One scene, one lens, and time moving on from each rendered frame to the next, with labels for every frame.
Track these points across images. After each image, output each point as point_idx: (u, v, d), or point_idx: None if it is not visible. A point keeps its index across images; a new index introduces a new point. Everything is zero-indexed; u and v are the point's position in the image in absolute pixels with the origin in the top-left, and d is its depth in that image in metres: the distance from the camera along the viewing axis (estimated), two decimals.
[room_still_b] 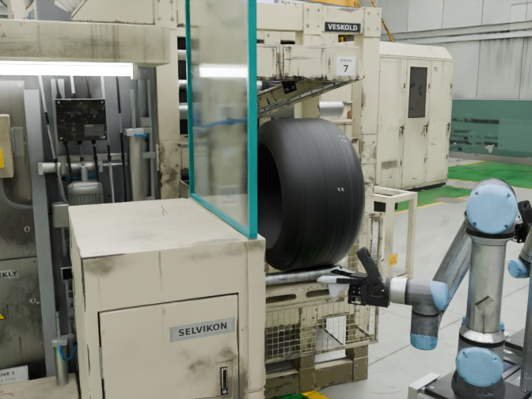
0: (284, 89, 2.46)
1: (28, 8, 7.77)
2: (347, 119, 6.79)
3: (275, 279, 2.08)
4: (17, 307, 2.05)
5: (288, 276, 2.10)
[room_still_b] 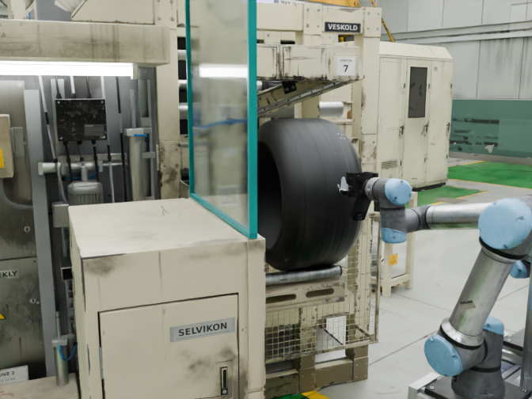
0: (284, 89, 2.46)
1: (28, 8, 7.77)
2: (347, 119, 6.79)
3: (275, 279, 2.08)
4: (17, 307, 2.05)
5: (288, 276, 2.10)
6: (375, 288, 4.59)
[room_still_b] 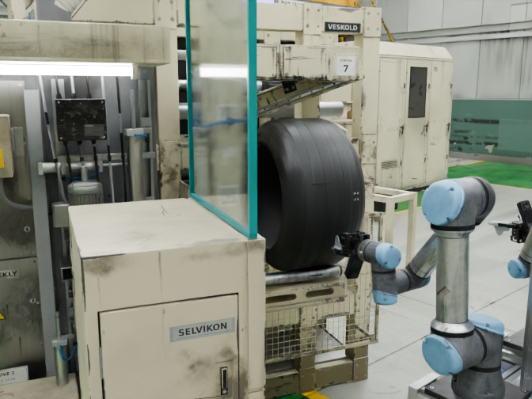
0: (284, 89, 2.46)
1: (28, 8, 7.77)
2: (347, 119, 6.79)
3: (273, 284, 2.10)
4: (17, 307, 2.05)
5: (286, 283, 2.12)
6: None
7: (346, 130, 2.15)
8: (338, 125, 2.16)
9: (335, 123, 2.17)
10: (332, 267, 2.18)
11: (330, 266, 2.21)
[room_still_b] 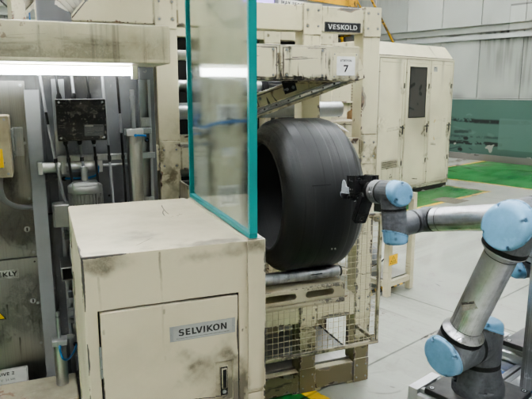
0: (284, 89, 2.46)
1: (28, 8, 7.77)
2: (347, 119, 6.79)
3: (273, 284, 2.10)
4: (17, 307, 2.05)
5: (287, 283, 2.11)
6: (375, 288, 4.59)
7: (347, 130, 2.15)
8: (339, 125, 2.15)
9: (336, 123, 2.17)
10: (332, 267, 2.18)
11: None
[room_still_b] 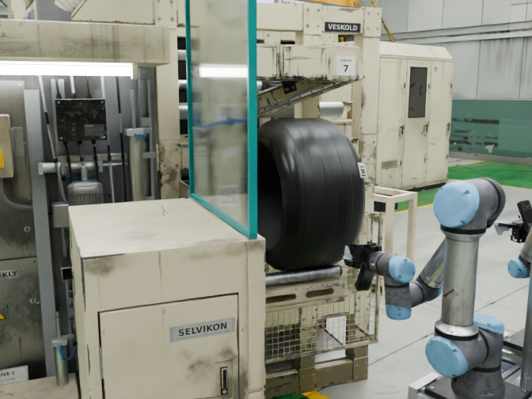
0: (284, 89, 2.46)
1: (28, 8, 7.77)
2: (347, 119, 6.79)
3: None
4: (17, 307, 2.05)
5: None
6: (375, 288, 4.59)
7: (366, 175, 2.04)
8: (361, 168, 2.03)
9: (359, 162, 2.03)
10: (333, 273, 2.17)
11: (332, 265, 2.19)
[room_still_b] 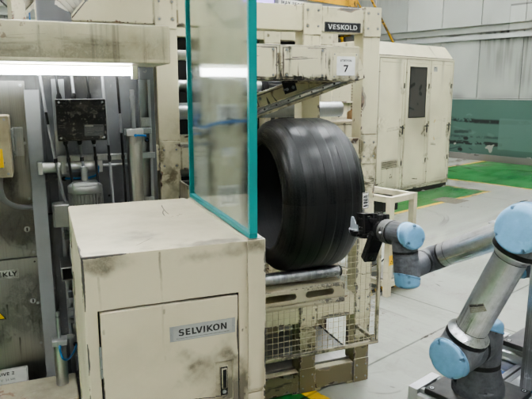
0: (284, 89, 2.46)
1: (28, 8, 7.77)
2: (347, 119, 6.79)
3: None
4: (17, 307, 2.05)
5: None
6: (375, 288, 4.59)
7: (368, 204, 2.04)
8: (364, 198, 2.02)
9: (363, 192, 2.01)
10: (332, 275, 2.18)
11: (334, 267, 2.18)
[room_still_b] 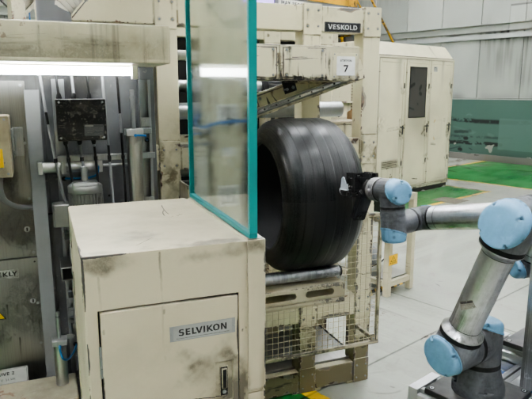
0: (284, 89, 2.46)
1: (28, 8, 7.77)
2: (347, 119, 6.79)
3: None
4: (17, 307, 2.05)
5: None
6: (375, 288, 4.59)
7: None
8: None
9: None
10: (332, 275, 2.18)
11: (334, 267, 2.18)
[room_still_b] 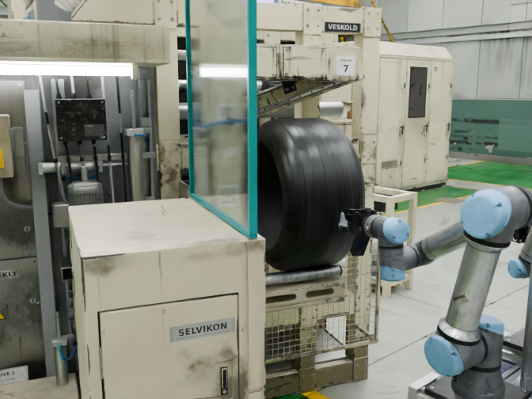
0: (284, 89, 2.46)
1: (28, 8, 7.77)
2: (347, 119, 6.79)
3: None
4: (17, 307, 2.05)
5: None
6: (375, 288, 4.59)
7: None
8: None
9: None
10: (332, 276, 2.19)
11: (335, 270, 2.17)
